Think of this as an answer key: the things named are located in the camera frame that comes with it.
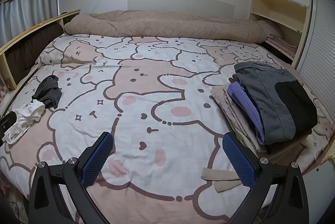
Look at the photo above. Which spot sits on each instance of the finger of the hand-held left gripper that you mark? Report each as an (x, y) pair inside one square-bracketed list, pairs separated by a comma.
[(7, 122)]

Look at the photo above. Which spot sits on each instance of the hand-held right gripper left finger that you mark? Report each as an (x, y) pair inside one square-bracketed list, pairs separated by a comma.
[(96, 158)]

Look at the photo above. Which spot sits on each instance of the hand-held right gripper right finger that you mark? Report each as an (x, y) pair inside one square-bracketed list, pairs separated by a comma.
[(239, 158)]

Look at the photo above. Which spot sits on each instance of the white garment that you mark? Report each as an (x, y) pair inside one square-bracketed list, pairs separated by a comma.
[(26, 114)]

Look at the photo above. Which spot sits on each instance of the dark grey garment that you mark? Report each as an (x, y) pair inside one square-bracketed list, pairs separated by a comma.
[(48, 92)]

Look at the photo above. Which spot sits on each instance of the dark olive folded garment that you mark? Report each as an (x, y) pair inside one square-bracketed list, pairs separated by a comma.
[(285, 144)]

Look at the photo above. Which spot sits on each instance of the purple folded garment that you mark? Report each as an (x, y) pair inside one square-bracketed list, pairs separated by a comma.
[(243, 101)]

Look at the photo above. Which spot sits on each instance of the grey waffle garment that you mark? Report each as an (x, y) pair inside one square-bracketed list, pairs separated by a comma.
[(264, 98)]

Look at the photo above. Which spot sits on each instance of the bear printed bed sheet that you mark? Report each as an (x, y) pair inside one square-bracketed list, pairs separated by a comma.
[(157, 109)]

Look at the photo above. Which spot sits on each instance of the black folded garment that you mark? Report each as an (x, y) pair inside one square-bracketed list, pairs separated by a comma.
[(295, 103)]

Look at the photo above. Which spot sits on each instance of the wooden bedside shelf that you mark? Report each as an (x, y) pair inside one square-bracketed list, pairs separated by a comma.
[(31, 30)]

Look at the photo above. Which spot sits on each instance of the grey curtain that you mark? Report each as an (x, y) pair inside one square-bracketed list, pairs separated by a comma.
[(26, 12)]

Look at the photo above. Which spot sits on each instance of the pink folded cloth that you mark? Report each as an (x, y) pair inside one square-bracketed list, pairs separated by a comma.
[(284, 46)]

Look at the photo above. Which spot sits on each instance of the white louvered door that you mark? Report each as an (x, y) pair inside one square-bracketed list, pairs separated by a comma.
[(319, 43)]

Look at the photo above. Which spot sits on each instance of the beige quilt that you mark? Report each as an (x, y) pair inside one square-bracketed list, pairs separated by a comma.
[(157, 25)]

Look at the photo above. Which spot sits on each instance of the cream wall shelf unit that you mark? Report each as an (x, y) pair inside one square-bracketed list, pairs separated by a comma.
[(301, 38)]

